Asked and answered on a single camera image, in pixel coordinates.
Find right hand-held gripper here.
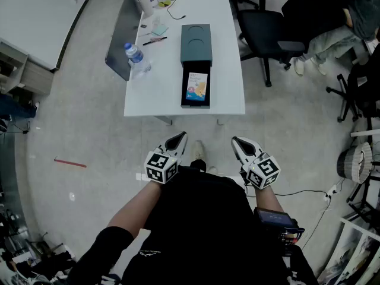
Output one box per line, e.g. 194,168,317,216
230,136,281,191

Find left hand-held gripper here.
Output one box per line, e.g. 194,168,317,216
144,131,188,185

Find colourful printed card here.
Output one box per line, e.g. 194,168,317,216
185,72,208,102

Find black box tray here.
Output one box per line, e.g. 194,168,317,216
180,23,213,110

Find person's right forearm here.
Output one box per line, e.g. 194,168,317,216
254,185,286,217

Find person's left forearm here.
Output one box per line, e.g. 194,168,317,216
106,179,163,240

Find person's beige shoe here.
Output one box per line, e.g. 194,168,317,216
191,140,206,162

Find person's black clothing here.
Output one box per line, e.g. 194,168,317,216
66,159,320,285

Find white power strip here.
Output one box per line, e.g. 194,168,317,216
323,185,339,202

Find grey white striped basket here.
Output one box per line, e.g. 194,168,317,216
336,142,373,185

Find red strip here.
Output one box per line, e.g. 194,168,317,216
54,158,87,169

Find clear plastic water bottle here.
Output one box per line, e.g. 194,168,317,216
123,42,152,80

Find black pen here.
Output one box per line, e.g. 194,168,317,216
142,36,167,46

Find leaning printed posters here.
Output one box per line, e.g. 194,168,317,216
316,217,380,285

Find black swivel chair base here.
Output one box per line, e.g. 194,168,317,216
325,45,380,130

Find teal sticky note pad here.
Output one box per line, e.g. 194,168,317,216
151,24,169,37

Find grey partition panel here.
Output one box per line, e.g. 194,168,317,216
104,0,144,82

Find black office chair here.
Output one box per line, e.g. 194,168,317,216
237,0,306,88

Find wooden cabinet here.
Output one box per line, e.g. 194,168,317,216
0,39,55,97

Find white desk with dark edge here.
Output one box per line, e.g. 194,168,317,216
0,0,96,71

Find black cable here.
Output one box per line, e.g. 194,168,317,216
156,0,188,21

